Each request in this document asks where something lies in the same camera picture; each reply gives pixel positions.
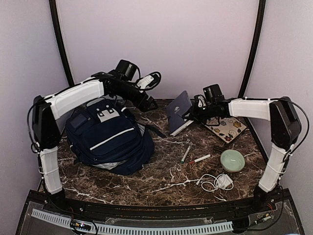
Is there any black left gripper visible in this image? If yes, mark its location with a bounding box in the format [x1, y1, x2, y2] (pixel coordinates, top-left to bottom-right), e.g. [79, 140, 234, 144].
[114, 81, 159, 113]

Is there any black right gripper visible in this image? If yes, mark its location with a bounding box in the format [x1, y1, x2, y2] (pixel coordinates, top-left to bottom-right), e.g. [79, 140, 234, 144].
[182, 102, 216, 125]

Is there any dark blue notebook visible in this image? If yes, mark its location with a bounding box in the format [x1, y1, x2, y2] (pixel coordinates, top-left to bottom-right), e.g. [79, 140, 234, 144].
[166, 91, 193, 136]

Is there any navy blue student backpack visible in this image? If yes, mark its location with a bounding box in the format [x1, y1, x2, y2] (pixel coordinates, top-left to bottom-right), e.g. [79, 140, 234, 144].
[65, 97, 166, 175]

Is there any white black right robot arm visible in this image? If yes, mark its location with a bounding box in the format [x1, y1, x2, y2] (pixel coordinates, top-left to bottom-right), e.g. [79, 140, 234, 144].
[189, 84, 310, 212]

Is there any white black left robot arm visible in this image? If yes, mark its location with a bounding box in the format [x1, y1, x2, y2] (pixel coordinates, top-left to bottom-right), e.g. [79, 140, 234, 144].
[27, 60, 161, 213]

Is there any floral square ceramic plate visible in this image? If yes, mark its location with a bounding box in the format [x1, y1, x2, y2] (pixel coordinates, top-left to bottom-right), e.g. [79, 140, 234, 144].
[205, 117, 247, 143]

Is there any red tipped white marker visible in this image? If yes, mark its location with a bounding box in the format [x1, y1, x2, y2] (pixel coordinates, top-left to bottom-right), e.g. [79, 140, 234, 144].
[188, 154, 211, 165]

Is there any green tipped white marker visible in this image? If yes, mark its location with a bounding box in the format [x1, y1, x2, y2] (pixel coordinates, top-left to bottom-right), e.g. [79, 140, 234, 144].
[180, 142, 193, 164]

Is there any pale green ceramic bowl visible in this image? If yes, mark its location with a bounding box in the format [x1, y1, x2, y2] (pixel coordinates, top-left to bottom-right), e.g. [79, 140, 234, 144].
[220, 149, 246, 173]

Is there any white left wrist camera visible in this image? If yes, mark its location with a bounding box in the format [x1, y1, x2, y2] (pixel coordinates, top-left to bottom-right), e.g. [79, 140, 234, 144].
[135, 71, 161, 91]

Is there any white charger with cable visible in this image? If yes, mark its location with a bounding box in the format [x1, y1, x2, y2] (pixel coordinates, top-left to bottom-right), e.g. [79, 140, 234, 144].
[196, 174, 234, 192]

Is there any black right corner frame post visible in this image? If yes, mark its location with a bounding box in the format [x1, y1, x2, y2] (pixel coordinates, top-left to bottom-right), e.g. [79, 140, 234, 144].
[238, 0, 266, 98]

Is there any black corner frame post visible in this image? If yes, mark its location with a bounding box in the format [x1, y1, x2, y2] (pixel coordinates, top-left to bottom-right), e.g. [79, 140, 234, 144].
[238, 0, 266, 98]
[48, 0, 75, 88]

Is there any black front table rail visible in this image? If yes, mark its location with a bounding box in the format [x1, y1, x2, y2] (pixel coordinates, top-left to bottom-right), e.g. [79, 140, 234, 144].
[29, 181, 289, 221]

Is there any black left corner frame post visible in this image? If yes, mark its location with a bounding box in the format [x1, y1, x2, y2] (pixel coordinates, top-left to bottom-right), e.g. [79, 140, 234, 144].
[48, 0, 75, 88]

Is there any white slotted cable duct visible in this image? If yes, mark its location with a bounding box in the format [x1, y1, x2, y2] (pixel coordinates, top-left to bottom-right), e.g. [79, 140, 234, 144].
[31, 209, 233, 235]

